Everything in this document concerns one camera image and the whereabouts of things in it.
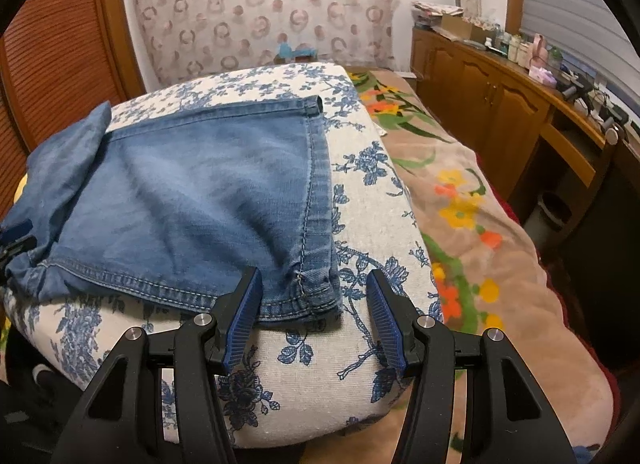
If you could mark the open cardboard box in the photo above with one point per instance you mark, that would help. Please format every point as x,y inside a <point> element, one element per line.
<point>455,23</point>

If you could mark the long wooden cabinet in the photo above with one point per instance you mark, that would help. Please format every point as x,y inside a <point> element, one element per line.
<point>480,93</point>

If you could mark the circle patterned sheer curtain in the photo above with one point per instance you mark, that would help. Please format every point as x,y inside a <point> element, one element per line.
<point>260,8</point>

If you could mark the grey waste bin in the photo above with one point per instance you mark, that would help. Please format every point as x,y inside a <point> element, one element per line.
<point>555,209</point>

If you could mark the yellow plush toy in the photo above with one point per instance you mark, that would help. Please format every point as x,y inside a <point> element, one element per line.
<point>20,190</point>

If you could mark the small pink box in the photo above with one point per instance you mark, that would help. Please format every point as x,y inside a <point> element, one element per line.
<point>542,76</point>

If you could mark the stack of papers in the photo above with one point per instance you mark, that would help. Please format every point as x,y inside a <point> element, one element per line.
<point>432,8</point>

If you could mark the blue denim pants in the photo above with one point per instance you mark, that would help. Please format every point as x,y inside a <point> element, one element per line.
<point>190,204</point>

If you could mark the small blue object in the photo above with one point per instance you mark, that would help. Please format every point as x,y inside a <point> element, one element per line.
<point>304,54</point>

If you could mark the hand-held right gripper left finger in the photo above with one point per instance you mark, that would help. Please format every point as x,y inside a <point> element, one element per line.
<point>245,319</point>

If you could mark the beige flowered blanket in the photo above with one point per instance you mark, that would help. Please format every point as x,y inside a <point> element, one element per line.
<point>500,274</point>

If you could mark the wooden louvered wardrobe door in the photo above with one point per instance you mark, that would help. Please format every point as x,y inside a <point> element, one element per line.
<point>7,168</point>
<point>55,38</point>

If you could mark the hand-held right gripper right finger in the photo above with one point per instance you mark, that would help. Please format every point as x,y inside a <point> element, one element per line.
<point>387,329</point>

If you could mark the blue floral white cushion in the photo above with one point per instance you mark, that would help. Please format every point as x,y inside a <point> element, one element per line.
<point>370,224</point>

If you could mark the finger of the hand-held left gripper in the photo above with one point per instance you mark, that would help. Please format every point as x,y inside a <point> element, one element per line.
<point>17,247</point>
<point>17,231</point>

